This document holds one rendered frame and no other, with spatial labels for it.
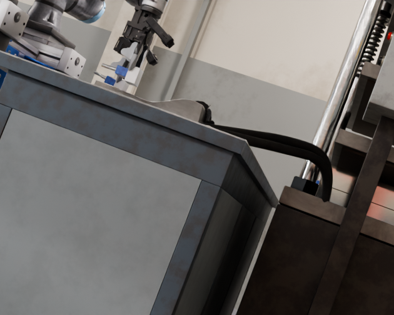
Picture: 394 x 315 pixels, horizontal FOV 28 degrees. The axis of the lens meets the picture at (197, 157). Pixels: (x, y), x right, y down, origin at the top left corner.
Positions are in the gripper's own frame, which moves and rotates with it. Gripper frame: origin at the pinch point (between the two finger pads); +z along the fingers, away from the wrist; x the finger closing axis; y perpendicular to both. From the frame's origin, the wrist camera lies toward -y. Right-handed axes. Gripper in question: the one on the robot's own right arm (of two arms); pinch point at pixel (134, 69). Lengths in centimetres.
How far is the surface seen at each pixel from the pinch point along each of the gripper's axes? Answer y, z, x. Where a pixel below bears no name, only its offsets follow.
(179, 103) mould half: -15.4, 3.9, -10.0
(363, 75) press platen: -68, -29, -28
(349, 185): -77, 4, -64
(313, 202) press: -67, 18, -17
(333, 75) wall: -45, -84, -275
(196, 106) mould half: -21.0, 3.0, -10.0
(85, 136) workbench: -10, 28, 50
